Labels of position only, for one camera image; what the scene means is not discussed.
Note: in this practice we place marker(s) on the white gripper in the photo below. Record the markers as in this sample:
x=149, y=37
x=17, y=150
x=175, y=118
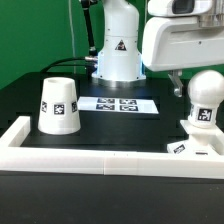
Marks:
x=180, y=43

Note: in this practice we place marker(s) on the white lamp bulb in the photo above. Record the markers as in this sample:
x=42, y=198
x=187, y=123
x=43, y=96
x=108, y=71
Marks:
x=206, y=92

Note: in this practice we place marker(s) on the white lamp base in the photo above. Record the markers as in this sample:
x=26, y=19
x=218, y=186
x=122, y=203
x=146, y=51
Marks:
x=200, y=141

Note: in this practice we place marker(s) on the white conical lamp shade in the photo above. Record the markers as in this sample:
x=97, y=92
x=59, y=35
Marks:
x=59, y=113

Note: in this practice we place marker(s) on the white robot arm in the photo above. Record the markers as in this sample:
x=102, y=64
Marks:
x=120, y=61

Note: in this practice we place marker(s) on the white marker sheet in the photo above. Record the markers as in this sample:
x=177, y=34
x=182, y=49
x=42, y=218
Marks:
x=122, y=105

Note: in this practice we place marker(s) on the white U-shaped fence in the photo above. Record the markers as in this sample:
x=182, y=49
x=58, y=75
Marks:
x=15, y=157

